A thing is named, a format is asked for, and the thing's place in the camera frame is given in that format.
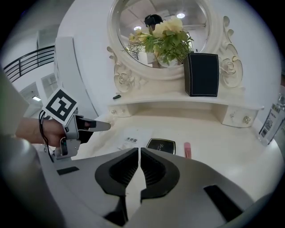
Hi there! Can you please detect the pink makeup tube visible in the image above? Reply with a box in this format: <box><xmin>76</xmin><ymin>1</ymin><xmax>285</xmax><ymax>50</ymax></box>
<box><xmin>183</xmin><ymin>142</ymin><xmax>192</xmax><ymax>159</ymax></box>

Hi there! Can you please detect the black makeup compact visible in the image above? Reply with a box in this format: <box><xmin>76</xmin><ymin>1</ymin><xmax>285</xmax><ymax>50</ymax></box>
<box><xmin>146</xmin><ymin>138</ymin><xmax>177</xmax><ymax>155</ymax></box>

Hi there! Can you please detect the black stitched leather box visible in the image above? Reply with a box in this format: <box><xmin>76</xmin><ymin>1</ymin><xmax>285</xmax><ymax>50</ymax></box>
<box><xmin>183</xmin><ymin>53</ymin><xmax>220</xmax><ymax>97</ymax></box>

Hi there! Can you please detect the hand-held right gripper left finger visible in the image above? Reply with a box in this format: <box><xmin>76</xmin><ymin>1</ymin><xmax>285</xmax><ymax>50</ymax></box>
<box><xmin>37</xmin><ymin>147</ymin><xmax>141</xmax><ymax>228</ymax></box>

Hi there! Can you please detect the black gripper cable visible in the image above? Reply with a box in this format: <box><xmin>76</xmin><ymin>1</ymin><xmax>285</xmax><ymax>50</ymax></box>
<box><xmin>38</xmin><ymin>110</ymin><xmax>55</xmax><ymax>163</ymax></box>

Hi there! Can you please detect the yellow flower bouquet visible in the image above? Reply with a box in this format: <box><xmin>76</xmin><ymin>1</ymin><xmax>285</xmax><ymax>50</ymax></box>
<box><xmin>121</xmin><ymin>15</ymin><xmax>194</xmax><ymax>66</ymax></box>

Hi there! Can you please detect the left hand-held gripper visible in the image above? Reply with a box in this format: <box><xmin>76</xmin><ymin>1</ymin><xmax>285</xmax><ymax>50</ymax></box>
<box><xmin>41</xmin><ymin>87</ymin><xmax>111</xmax><ymax>160</ymax></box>

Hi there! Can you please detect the white louvred window shutter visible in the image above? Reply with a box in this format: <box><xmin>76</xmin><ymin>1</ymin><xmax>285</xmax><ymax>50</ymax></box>
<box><xmin>41</xmin><ymin>73</ymin><xmax>59</xmax><ymax>99</ymax></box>

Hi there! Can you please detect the white vanity drawer shelf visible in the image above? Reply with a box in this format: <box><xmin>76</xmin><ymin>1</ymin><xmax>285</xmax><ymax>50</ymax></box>
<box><xmin>106</xmin><ymin>91</ymin><xmax>265</xmax><ymax>129</ymax></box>

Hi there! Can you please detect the black metal railing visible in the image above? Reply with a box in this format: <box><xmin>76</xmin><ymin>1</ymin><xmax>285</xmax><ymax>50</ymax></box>
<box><xmin>3</xmin><ymin>45</ymin><xmax>56</xmax><ymax>83</ymax></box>

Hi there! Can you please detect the white ornate round mirror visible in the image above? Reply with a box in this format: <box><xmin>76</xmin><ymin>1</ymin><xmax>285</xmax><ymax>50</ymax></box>
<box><xmin>106</xmin><ymin>0</ymin><xmax>244</xmax><ymax>94</ymax></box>

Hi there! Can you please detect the person's left forearm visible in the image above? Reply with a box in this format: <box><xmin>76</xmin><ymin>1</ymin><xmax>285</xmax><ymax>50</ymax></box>
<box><xmin>15</xmin><ymin>117</ymin><xmax>66</xmax><ymax>148</ymax></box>

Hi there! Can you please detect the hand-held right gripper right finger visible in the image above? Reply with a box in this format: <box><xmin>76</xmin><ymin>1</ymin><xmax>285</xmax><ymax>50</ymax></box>
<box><xmin>124</xmin><ymin>147</ymin><xmax>257</xmax><ymax>228</ymax></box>

